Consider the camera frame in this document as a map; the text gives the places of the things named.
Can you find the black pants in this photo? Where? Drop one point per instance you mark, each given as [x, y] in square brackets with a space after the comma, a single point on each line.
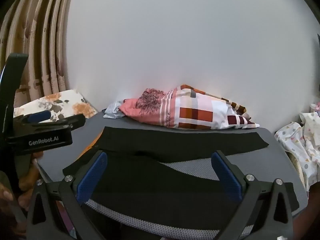
[150, 177]

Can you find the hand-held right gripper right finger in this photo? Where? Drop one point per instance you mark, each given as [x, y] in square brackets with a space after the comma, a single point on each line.
[226, 175]

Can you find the white floral cloth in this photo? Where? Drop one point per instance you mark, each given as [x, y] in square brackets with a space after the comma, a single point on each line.
[311, 125]

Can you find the red checked patterned pillow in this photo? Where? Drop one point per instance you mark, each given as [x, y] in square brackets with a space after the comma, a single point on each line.
[195, 112]

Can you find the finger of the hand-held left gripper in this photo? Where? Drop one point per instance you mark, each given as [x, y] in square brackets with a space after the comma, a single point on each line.
[62, 122]
[38, 116]

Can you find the person's left hand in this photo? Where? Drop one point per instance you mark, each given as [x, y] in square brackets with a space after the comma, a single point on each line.
[28, 177]

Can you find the white dotted cloth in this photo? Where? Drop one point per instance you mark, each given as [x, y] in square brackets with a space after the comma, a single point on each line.
[292, 140]

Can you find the beige floral curtain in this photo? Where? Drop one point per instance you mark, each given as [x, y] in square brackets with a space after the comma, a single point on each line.
[50, 55]

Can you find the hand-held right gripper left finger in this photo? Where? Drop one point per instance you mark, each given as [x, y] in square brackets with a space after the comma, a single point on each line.
[96, 170]

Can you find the orange floral pillow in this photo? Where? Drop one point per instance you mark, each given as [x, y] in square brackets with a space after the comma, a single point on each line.
[75, 102]

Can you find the grey mesh mattress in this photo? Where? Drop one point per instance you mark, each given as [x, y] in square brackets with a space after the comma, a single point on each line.
[137, 122]

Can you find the crumpled white grey cloth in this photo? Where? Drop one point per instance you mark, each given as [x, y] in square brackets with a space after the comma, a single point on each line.
[112, 111]

